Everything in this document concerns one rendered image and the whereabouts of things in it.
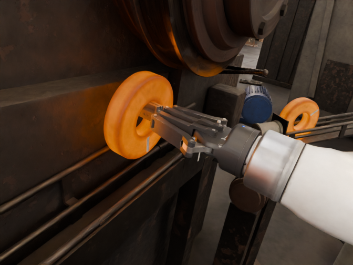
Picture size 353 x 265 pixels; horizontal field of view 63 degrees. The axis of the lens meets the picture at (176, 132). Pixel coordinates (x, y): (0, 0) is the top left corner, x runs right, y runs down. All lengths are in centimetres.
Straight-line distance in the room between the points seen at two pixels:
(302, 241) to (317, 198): 132
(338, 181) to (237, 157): 12
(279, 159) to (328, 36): 298
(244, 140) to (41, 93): 29
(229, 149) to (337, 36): 295
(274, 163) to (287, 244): 126
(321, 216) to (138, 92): 30
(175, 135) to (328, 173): 20
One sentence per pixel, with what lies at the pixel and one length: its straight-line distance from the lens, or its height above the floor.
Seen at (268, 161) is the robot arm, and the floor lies 85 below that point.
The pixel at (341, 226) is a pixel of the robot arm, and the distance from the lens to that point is 39.
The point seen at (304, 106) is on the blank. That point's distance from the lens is 104.
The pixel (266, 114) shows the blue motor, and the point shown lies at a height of 17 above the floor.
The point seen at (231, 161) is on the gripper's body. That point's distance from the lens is 40.
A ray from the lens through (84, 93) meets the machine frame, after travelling 49.
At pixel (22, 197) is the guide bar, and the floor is 73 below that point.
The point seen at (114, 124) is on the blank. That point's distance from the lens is 45.
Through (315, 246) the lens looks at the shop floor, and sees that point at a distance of 171.
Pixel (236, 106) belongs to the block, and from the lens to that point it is 86.
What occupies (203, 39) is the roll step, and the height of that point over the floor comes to 97.
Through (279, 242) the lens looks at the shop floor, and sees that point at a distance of 162.
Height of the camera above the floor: 102
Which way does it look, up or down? 25 degrees down
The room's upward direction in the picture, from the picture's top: 9 degrees clockwise
